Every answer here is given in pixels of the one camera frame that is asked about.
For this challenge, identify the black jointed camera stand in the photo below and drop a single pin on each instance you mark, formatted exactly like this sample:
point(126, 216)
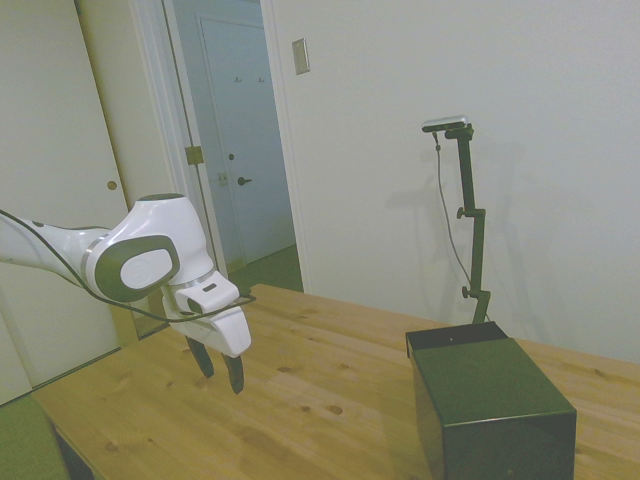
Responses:
point(477, 240)

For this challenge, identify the grey wall switch plate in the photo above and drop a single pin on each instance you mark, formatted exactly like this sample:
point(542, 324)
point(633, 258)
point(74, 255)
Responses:
point(300, 56)

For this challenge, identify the brass door latch plate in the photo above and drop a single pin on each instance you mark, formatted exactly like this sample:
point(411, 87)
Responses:
point(222, 178)

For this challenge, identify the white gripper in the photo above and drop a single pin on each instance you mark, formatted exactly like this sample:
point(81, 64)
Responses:
point(235, 330)

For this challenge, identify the white panel door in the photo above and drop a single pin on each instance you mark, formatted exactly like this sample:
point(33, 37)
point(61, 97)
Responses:
point(250, 125)

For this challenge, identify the grey camera on stand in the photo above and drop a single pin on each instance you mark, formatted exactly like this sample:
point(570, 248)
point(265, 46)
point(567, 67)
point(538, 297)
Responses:
point(445, 123)

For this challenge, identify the black drawer cabinet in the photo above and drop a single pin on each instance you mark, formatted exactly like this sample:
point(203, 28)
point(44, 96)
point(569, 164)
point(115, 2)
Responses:
point(500, 390)

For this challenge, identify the white sliding door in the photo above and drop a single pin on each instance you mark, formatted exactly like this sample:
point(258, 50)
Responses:
point(50, 125)

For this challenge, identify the green upholstered seat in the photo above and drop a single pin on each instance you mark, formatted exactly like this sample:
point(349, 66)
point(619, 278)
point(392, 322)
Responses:
point(25, 440)

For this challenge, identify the brass door hinge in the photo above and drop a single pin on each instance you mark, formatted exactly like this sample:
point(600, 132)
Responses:
point(194, 155)

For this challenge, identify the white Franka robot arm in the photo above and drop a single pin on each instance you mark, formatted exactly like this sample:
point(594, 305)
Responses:
point(150, 225)

